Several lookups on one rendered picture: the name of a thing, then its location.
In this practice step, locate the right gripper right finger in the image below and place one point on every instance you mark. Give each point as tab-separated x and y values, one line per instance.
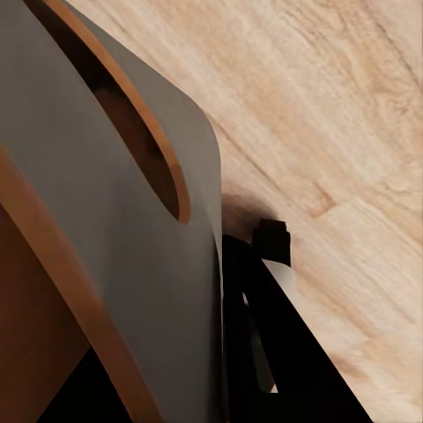
310	389

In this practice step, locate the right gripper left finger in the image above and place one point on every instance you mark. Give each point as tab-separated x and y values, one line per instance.
87	396

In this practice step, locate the trash can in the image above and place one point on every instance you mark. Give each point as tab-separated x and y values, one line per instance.
110	223

